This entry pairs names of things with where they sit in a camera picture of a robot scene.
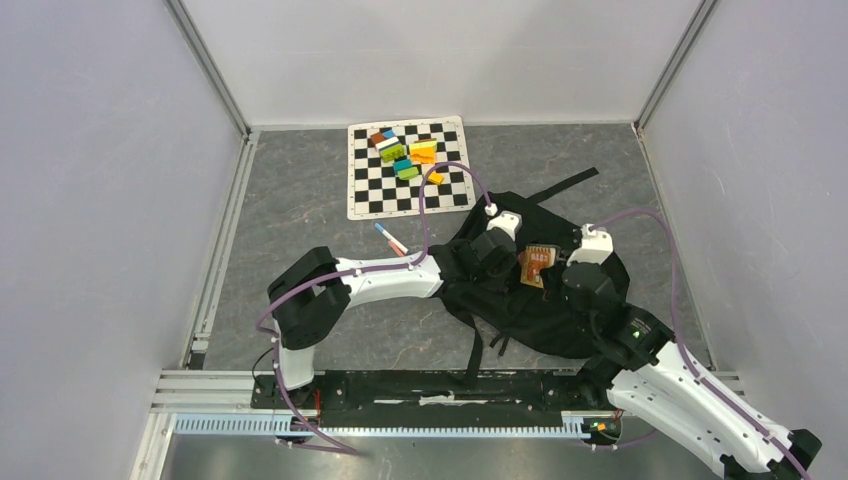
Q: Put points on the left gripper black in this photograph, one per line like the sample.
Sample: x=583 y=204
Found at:
x=505 y=272

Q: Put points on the black student backpack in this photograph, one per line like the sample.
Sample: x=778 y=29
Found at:
x=527 y=314

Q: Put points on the blue white marker pen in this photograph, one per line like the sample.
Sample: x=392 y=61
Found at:
x=389 y=237

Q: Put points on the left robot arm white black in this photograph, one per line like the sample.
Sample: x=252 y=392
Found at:
x=309 y=298

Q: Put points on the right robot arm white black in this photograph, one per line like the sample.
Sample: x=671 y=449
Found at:
x=641 y=367

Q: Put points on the small yellow toy block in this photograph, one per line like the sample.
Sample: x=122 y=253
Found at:
x=435 y=178

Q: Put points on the red pencil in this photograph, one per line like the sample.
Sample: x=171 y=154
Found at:
x=396 y=249

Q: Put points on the light green toy block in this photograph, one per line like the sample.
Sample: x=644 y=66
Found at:
x=408 y=173

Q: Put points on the yellow orange block stack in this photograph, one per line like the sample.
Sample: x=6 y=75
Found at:
x=423 y=151

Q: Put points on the teal toy block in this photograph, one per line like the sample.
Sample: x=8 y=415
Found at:
x=401 y=165

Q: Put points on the black white chessboard mat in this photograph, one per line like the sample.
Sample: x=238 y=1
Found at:
x=390 y=162

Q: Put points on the green toy block stack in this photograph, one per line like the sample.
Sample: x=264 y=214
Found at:
x=392 y=153

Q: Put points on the brown blue white block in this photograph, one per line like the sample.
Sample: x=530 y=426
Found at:
x=382 y=140

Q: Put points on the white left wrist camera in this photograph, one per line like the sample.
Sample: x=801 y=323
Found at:
x=506 y=221

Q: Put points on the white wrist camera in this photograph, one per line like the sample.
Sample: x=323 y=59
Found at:
x=506 y=221
x=595 y=246

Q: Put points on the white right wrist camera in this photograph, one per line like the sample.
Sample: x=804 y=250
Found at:
x=595 y=246

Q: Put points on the slotted cable duct rail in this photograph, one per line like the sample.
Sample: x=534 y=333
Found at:
x=282 y=425

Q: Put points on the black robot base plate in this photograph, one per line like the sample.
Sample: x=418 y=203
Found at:
x=432 y=399

